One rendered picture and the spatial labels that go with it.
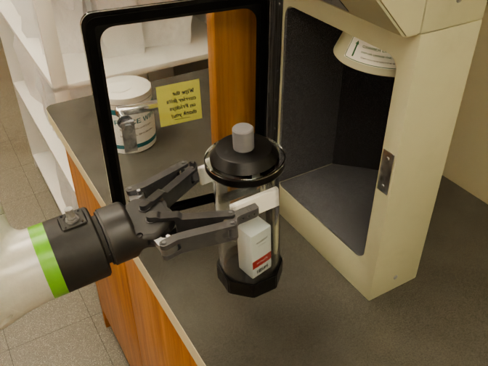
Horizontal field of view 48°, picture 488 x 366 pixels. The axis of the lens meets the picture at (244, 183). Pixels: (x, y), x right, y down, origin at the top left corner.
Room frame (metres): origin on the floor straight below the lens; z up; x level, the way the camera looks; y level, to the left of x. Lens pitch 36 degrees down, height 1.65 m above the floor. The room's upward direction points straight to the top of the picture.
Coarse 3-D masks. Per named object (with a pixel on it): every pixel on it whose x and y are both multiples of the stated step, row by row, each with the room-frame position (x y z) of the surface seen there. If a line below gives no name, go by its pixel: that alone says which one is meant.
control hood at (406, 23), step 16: (320, 0) 0.76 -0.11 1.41; (352, 0) 0.66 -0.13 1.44; (368, 0) 0.62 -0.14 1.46; (384, 0) 0.60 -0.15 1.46; (400, 0) 0.62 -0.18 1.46; (416, 0) 0.63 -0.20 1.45; (368, 16) 0.66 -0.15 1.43; (384, 16) 0.62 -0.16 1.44; (400, 16) 0.62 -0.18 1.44; (416, 16) 0.63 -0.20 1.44; (400, 32) 0.62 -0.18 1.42; (416, 32) 0.63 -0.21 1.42
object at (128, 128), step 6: (126, 120) 0.79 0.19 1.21; (132, 120) 0.79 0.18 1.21; (126, 126) 0.77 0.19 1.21; (132, 126) 0.78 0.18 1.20; (126, 132) 0.77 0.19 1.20; (132, 132) 0.78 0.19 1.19; (126, 138) 0.78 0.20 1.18; (132, 138) 0.78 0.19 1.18; (126, 144) 0.78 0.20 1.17; (132, 144) 0.78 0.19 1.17; (126, 150) 0.78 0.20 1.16; (132, 150) 0.78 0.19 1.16
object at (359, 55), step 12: (348, 36) 0.79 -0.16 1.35; (336, 48) 0.81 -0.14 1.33; (348, 48) 0.78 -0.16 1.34; (360, 48) 0.76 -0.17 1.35; (372, 48) 0.75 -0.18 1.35; (348, 60) 0.76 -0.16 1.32; (360, 60) 0.75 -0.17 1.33; (372, 60) 0.74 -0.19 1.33; (384, 60) 0.73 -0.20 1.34; (372, 72) 0.73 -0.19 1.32; (384, 72) 0.73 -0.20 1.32
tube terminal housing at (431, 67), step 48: (288, 0) 0.88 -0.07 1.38; (432, 0) 0.64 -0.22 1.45; (480, 0) 0.69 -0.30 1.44; (384, 48) 0.69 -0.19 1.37; (432, 48) 0.65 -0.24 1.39; (432, 96) 0.66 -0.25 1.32; (384, 144) 0.66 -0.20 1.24; (432, 144) 0.67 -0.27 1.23; (432, 192) 0.69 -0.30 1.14; (336, 240) 0.72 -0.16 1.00; (384, 240) 0.64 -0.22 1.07; (384, 288) 0.65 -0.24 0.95
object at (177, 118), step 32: (128, 32) 0.80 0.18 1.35; (160, 32) 0.82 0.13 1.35; (192, 32) 0.84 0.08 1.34; (224, 32) 0.86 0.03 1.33; (128, 64) 0.80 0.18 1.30; (160, 64) 0.82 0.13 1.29; (192, 64) 0.84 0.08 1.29; (224, 64) 0.86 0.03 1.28; (128, 96) 0.80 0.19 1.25; (160, 96) 0.82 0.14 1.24; (192, 96) 0.84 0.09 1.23; (224, 96) 0.86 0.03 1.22; (160, 128) 0.82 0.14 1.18; (192, 128) 0.84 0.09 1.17; (224, 128) 0.86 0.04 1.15; (128, 160) 0.79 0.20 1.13; (160, 160) 0.81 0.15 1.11; (192, 192) 0.83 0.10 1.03
